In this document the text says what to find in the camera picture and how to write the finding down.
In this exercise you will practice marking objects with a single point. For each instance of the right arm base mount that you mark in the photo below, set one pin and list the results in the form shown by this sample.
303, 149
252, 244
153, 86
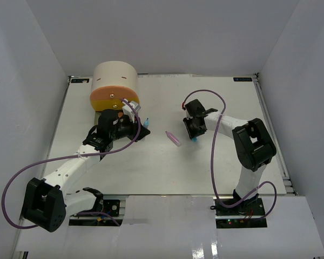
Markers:
244, 216

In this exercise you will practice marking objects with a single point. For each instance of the pink highlighter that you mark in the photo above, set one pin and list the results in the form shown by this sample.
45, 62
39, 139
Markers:
173, 138

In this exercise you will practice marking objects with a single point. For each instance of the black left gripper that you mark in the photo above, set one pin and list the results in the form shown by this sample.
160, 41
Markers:
134, 127

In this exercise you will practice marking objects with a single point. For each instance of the blue highlighter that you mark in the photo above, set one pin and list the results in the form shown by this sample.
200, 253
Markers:
146, 123

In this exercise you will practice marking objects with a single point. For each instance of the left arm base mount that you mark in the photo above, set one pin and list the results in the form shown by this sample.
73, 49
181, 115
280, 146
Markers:
113, 207

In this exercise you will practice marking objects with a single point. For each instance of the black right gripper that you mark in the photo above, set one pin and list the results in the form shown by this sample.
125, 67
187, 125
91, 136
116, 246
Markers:
192, 134

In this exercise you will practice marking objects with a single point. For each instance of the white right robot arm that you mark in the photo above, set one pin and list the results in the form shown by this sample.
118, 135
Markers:
254, 147

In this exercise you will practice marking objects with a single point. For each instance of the orange top drawer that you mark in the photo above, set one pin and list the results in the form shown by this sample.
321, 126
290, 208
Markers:
103, 93

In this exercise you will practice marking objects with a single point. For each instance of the beige cylindrical drawer organizer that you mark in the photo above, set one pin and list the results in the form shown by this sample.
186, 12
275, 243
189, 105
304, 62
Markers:
114, 73

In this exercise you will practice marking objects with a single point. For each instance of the yellow drawer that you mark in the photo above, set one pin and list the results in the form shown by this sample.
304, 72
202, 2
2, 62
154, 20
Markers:
100, 105

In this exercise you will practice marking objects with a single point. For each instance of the grey bottom drawer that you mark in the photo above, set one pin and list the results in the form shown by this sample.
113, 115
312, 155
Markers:
96, 118

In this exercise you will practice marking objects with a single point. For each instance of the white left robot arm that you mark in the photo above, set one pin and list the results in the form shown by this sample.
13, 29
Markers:
48, 202

